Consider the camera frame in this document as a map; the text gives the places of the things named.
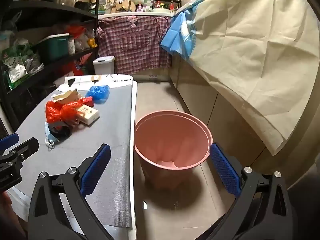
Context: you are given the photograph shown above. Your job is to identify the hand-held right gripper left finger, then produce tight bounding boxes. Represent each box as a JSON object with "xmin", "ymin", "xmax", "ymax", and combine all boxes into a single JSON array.
[{"xmin": 27, "ymin": 144, "xmax": 112, "ymax": 240}]

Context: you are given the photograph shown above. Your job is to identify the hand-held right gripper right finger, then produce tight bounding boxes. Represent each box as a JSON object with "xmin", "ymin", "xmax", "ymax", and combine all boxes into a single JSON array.
[{"xmin": 209, "ymin": 142, "xmax": 297, "ymax": 240}]

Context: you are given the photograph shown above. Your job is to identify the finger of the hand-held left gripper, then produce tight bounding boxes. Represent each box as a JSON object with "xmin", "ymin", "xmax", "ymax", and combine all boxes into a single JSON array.
[
  {"xmin": 0, "ymin": 133, "xmax": 20, "ymax": 150},
  {"xmin": 0, "ymin": 137, "xmax": 40, "ymax": 168}
]

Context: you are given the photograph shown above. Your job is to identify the blue face mask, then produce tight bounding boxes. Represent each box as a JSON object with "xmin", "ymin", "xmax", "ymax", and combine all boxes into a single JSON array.
[{"xmin": 44, "ymin": 121, "xmax": 62, "ymax": 150}]

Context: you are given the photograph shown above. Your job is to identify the black velcro strap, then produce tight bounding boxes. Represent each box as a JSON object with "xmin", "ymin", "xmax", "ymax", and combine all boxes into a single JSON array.
[{"xmin": 49, "ymin": 121, "xmax": 73, "ymax": 138}]

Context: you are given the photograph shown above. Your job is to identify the red plastic bag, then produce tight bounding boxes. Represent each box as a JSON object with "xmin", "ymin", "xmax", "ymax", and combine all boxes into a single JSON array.
[{"xmin": 45, "ymin": 97, "xmax": 87, "ymax": 128}]

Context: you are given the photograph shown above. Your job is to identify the cream tissue pack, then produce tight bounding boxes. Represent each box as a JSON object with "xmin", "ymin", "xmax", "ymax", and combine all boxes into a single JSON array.
[{"xmin": 75, "ymin": 105, "xmax": 100, "ymax": 125}]

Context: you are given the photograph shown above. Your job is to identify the pink plastic bucket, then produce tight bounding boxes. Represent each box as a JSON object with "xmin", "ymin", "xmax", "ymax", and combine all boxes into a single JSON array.
[{"xmin": 134, "ymin": 110, "xmax": 214, "ymax": 184}]

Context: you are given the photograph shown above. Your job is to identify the small red packet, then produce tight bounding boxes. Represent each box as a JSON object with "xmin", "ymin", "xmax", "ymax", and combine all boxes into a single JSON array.
[{"xmin": 80, "ymin": 97, "xmax": 94, "ymax": 108}]

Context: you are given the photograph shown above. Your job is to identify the brown cardboard piece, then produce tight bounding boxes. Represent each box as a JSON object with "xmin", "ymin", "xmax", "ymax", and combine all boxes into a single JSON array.
[{"xmin": 51, "ymin": 89, "xmax": 82, "ymax": 105}]

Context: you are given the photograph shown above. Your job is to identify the blue plastic shoe cover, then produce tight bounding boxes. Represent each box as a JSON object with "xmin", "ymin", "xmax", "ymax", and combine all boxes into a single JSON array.
[{"xmin": 86, "ymin": 85, "xmax": 110, "ymax": 104}]

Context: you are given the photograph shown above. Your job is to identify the grey and white printed mat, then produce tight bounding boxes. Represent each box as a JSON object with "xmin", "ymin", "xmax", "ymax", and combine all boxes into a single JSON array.
[{"xmin": 7, "ymin": 74, "xmax": 138, "ymax": 229}]

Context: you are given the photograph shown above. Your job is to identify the green and white packages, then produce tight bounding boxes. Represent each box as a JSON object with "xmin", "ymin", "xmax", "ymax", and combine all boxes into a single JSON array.
[{"xmin": 1, "ymin": 39, "xmax": 44, "ymax": 89}]

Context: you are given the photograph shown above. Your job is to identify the beige kitchen cabinet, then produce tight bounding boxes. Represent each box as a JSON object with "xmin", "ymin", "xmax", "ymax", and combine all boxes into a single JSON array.
[{"xmin": 170, "ymin": 52, "xmax": 280, "ymax": 170}]

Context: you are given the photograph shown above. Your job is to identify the red paper bag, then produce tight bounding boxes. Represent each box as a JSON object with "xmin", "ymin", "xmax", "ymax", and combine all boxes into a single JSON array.
[{"xmin": 61, "ymin": 52, "xmax": 94, "ymax": 78}]

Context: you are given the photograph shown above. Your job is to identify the white lidded bin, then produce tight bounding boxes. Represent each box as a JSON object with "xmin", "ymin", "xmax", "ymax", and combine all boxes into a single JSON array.
[{"xmin": 92, "ymin": 56, "xmax": 116, "ymax": 75}]

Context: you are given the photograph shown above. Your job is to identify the green storage box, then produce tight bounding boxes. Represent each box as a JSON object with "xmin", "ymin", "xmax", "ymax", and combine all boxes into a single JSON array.
[{"xmin": 37, "ymin": 33, "xmax": 70, "ymax": 60}]

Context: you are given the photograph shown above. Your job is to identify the cream cloth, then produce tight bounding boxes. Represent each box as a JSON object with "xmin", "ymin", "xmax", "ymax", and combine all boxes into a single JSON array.
[{"xmin": 186, "ymin": 0, "xmax": 320, "ymax": 155}]

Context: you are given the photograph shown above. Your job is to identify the orange plastic bag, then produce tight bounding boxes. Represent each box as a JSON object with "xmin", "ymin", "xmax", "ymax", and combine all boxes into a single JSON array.
[{"xmin": 66, "ymin": 25, "xmax": 87, "ymax": 39}]

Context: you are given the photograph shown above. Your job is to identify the pink plaid shirt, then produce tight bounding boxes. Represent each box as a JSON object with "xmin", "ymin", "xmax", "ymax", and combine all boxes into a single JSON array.
[{"xmin": 96, "ymin": 15, "xmax": 173, "ymax": 75}]

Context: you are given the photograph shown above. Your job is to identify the black metal shelf rack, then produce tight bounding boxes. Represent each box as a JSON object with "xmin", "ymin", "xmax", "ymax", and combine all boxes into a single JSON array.
[{"xmin": 0, "ymin": 0, "xmax": 103, "ymax": 140}]

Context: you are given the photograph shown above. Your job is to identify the blue printed cloth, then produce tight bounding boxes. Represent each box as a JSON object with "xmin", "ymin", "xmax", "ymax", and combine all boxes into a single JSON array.
[{"xmin": 160, "ymin": 0, "xmax": 208, "ymax": 57}]

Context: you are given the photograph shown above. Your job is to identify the black spice rack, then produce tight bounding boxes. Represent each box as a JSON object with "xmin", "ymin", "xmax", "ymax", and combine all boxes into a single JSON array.
[{"xmin": 152, "ymin": 0, "xmax": 182, "ymax": 13}]

